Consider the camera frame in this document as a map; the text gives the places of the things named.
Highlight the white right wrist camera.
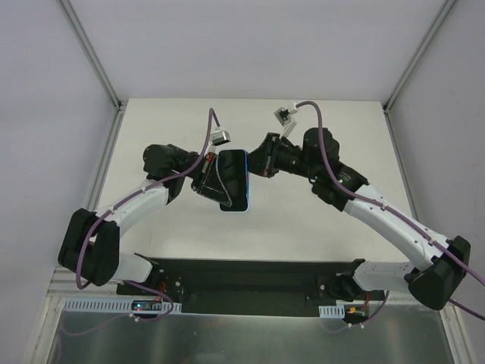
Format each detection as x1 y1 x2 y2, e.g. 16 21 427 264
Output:
274 105 298 138

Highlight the right aluminium frame post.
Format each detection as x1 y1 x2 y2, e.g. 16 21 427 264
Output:
383 0 458 115

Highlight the light blue cased phone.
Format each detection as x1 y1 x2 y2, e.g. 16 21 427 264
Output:
219 149 250 212

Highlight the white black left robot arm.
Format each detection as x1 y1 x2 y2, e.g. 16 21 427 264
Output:
58 144 231 295

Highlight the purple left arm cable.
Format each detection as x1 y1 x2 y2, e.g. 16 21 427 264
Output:
77 108 221 323

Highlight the horizontal aluminium frame rail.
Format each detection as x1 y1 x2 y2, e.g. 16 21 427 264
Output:
47 267 117 297

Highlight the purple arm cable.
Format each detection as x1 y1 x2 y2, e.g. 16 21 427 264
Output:
295 100 485 331
77 108 221 323

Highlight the left aluminium frame post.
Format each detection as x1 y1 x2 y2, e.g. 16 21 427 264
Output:
57 0 124 111

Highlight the white cable duct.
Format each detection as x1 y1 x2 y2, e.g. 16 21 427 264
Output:
318 304 346 319
64 298 182 315

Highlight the white right cable duct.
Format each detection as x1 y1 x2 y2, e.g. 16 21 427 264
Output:
318 304 346 319

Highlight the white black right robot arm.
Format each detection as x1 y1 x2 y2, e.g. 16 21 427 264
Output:
249 127 471 310

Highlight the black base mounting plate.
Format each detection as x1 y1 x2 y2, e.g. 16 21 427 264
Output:
116 259 390 317

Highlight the white left cable duct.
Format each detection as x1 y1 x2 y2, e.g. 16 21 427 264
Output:
64 298 182 315

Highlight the aluminium frame post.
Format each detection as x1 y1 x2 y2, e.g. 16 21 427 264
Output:
383 0 458 115
57 0 124 111

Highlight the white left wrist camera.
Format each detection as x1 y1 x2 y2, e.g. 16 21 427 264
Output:
209 128 231 146

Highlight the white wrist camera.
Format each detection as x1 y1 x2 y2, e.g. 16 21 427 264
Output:
209 128 231 146
274 105 298 138

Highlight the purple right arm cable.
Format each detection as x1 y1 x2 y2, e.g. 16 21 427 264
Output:
295 100 485 331

